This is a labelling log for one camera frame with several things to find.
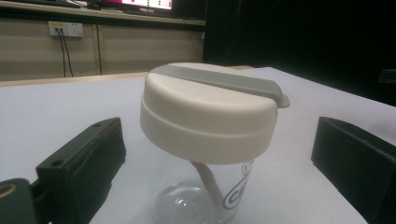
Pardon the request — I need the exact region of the monitor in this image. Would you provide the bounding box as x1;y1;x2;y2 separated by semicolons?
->
87;0;176;12

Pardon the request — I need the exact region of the cream cup lid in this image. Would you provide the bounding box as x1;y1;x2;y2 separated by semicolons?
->
139;62;290;165

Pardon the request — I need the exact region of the dark box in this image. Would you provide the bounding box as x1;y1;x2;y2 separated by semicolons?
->
377;68;396;84

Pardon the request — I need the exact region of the white wall socket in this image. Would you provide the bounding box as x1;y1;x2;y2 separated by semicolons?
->
48;21;85;38

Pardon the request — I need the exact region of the wooden shelf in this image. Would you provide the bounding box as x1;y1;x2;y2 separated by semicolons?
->
0;0;206;27

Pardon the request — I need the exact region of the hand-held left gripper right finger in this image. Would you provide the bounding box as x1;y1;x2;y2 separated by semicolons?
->
310;116;396;224

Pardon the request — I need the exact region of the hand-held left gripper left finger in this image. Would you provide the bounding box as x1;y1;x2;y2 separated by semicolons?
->
35;117;127;224

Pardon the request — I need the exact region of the clear glass cup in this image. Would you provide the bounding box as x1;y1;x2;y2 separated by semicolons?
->
153;158;256;224

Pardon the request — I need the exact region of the black cable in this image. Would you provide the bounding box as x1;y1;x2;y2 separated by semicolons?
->
61;29;75;77
54;28;67;78

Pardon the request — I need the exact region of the white straw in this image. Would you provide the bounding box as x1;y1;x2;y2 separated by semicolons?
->
190;161;226;208

